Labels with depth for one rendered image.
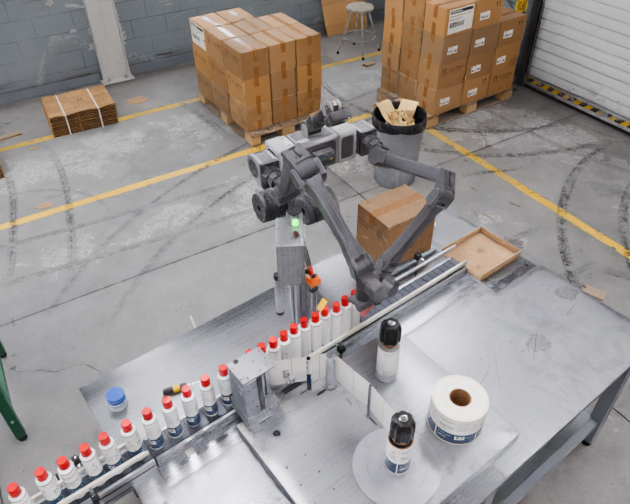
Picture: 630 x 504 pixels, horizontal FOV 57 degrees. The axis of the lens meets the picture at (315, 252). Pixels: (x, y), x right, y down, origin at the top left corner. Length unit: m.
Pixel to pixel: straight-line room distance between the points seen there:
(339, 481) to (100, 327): 2.30
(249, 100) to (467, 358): 3.53
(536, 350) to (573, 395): 0.24
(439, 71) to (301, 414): 4.05
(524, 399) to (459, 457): 0.42
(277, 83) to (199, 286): 2.23
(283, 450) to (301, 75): 4.04
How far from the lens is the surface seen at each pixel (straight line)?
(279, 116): 5.63
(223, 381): 2.19
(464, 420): 2.13
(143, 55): 7.41
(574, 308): 2.92
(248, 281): 4.07
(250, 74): 5.32
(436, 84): 5.72
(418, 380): 2.38
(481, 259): 3.03
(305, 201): 2.70
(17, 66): 7.16
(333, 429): 2.23
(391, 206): 2.82
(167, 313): 3.95
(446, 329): 2.65
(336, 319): 2.38
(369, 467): 2.14
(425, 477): 2.15
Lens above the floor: 2.75
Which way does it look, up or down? 40 degrees down
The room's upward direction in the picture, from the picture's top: 1 degrees counter-clockwise
